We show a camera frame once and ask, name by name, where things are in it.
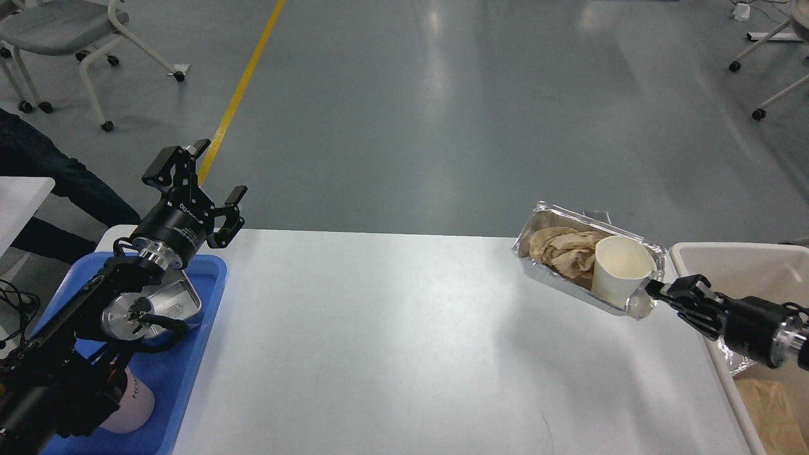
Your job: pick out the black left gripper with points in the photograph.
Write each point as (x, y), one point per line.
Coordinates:
(184, 216)

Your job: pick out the beige plastic bin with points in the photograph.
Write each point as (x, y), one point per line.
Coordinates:
(777, 273)

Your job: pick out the right floor socket plate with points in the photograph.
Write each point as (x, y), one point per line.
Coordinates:
(597, 217)

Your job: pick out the grey office chair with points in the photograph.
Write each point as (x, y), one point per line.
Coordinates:
(64, 28)

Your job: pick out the aluminium foil tray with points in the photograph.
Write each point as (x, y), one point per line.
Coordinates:
(639, 305)

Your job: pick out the stainless steel rectangular container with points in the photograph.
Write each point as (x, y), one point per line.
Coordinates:
(176, 298)

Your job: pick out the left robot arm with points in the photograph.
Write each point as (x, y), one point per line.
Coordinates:
(64, 380)

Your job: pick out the blue plastic tray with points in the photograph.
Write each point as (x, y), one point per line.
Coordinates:
(170, 375)

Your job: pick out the pink mug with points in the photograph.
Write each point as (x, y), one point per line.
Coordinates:
(135, 406)

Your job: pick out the white paper cup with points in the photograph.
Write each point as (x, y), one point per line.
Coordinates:
(621, 265)

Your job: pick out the brown paper in bin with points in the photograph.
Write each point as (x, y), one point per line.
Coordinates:
(772, 416)

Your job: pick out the brown paper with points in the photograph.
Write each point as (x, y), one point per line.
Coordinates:
(772, 416)
(568, 252)

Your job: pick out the white power adapter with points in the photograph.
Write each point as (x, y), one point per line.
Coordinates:
(741, 11)

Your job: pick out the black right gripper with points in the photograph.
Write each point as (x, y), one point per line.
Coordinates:
(766, 332)

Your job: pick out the white side table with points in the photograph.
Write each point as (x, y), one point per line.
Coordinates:
(20, 198)

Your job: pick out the person in white sweater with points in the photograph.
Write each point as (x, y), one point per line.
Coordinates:
(28, 153)

